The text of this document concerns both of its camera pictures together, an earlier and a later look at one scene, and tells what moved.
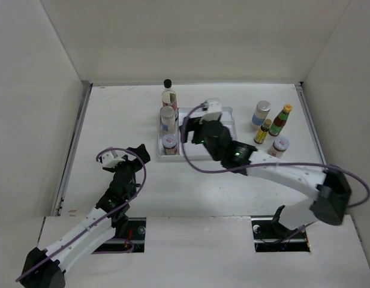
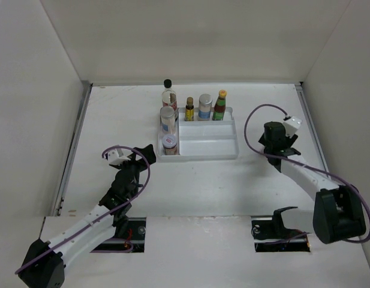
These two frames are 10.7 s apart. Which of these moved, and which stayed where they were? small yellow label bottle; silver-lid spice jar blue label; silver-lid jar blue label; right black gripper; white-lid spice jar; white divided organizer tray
Moved: right black gripper; small yellow label bottle; silver-lid spice jar blue label
Stayed: silver-lid jar blue label; white-lid spice jar; white divided organizer tray
